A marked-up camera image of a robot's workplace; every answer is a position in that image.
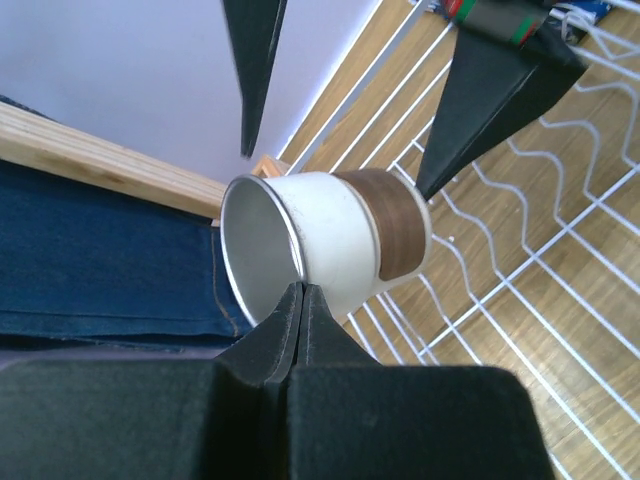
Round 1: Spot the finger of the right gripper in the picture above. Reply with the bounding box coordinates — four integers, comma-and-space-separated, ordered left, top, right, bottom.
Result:
415, 23, 587, 200
222, 0, 287, 158

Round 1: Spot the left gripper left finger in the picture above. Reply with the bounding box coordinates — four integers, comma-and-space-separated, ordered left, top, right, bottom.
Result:
1, 283, 304, 479

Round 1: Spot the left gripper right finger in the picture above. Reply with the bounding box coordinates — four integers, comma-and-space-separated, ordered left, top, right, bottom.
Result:
287, 286, 554, 479

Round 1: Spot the white metal cup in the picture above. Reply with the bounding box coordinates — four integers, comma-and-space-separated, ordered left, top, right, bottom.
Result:
220, 169, 432, 325

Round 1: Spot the white wire dish rack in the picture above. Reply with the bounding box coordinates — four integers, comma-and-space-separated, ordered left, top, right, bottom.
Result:
280, 1, 639, 479

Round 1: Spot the navy hanging garment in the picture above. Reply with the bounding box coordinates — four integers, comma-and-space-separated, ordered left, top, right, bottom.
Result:
1, 98, 251, 350

